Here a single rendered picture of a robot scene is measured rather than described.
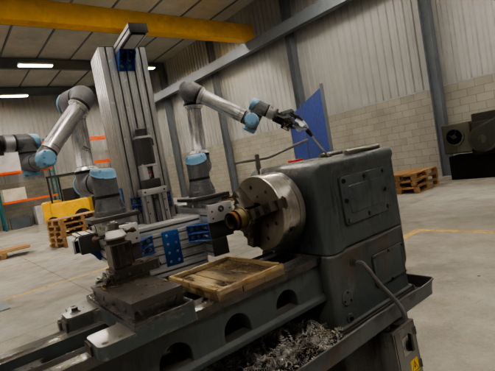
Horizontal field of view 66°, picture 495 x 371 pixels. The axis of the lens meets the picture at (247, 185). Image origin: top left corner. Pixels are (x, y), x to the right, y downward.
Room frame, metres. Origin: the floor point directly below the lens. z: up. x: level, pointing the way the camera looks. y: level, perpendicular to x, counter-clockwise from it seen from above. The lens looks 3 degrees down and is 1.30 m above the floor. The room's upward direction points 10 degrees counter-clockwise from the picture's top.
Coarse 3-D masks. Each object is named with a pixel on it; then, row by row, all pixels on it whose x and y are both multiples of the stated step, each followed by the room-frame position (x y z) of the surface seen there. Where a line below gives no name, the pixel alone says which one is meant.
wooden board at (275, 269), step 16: (192, 272) 1.55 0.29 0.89; (208, 272) 1.52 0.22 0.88; (224, 272) 1.48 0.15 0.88; (240, 272) 1.44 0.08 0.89; (256, 272) 1.40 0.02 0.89; (272, 272) 1.36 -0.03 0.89; (192, 288) 1.34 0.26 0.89; (208, 288) 1.26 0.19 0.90; (224, 288) 1.23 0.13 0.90; (240, 288) 1.27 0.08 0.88
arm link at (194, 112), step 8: (184, 104) 2.21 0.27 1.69; (192, 104) 2.19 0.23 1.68; (200, 104) 2.21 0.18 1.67; (192, 112) 2.20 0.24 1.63; (200, 112) 2.23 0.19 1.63; (192, 120) 2.21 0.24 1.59; (200, 120) 2.22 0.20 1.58; (192, 128) 2.21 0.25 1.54; (200, 128) 2.22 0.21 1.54; (192, 136) 2.21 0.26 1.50; (200, 136) 2.21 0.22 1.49; (192, 144) 2.21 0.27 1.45; (200, 144) 2.21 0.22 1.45; (192, 152) 2.21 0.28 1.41; (200, 152) 2.19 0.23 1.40; (208, 152) 2.24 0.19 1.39; (208, 160) 2.22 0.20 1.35
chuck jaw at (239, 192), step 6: (234, 192) 1.61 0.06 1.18; (240, 192) 1.62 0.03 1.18; (234, 198) 1.62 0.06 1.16; (240, 198) 1.59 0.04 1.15; (246, 198) 1.60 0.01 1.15; (234, 204) 1.59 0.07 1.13; (240, 204) 1.56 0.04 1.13; (246, 204) 1.57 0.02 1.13; (252, 204) 1.58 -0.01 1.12; (258, 204) 1.60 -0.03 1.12
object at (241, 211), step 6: (234, 210) 1.50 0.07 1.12; (240, 210) 1.50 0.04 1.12; (246, 210) 1.53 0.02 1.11; (228, 216) 1.50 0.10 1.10; (234, 216) 1.46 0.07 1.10; (240, 216) 1.47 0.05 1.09; (246, 216) 1.49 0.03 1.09; (228, 222) 1.51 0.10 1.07; (234, 222) 1.46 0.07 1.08; (240, 222) 1.47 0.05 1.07; (246, 222) 1.48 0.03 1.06; (228, 228) 1.50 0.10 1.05; (234, 228) 1.47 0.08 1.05; (240, 228) 1.49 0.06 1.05; (246, 228) 1.51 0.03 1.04
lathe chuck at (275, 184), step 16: (256, 176) 1.55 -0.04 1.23; (272, 176) 1.56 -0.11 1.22; (256, 192) 1.56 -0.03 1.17; (272, 192) 1.49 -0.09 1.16; (288, 192) 1.50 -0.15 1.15; (288, 208) 1.47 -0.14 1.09; (272, 224) 1.51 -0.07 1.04; (288, 224) 1.47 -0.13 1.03; (272, 240) 1.53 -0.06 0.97; (288, 240) 1.53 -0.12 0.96
